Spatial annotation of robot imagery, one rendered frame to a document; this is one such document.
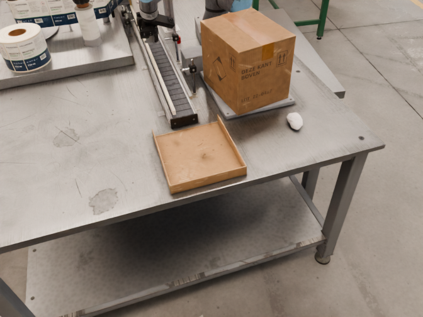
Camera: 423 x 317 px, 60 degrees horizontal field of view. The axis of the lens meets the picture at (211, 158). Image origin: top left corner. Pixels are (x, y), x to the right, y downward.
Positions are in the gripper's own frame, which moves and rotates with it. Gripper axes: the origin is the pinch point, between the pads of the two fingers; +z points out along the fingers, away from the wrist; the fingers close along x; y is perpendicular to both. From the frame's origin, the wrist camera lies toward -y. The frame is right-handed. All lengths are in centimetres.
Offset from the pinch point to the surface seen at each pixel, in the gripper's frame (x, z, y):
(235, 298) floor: 124, 36, -8
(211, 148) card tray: 66, -26, -5
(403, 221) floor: 114, 42, -113
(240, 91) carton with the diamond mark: 48, -31, -21
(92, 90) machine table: 17.8, 1.6, 33.2
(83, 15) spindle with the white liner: -20.0, -0.7, 29.4
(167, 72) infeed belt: 20.6, -5.7, -0.4
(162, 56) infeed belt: 7.9, 1.7, -1.2
